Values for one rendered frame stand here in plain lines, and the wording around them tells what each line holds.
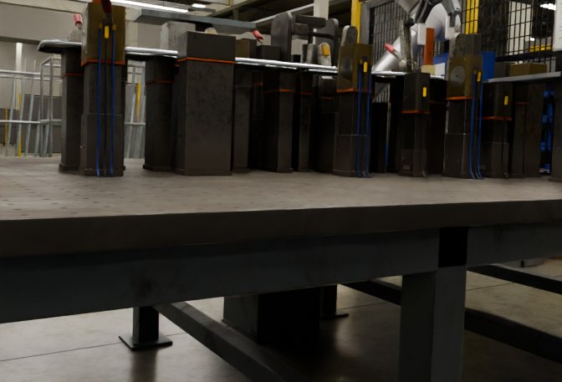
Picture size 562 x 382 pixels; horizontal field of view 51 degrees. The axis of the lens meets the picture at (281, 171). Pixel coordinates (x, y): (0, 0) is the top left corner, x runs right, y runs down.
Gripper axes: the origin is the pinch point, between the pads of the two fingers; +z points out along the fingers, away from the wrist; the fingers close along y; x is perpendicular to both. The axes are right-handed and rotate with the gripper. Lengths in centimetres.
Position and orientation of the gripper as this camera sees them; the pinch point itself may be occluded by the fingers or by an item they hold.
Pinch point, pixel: (435, 38)
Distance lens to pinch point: 201.4
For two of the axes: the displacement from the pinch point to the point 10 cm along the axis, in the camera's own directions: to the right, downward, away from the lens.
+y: -4.3, -0.6, 9.0
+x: -9.0, -0.1, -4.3
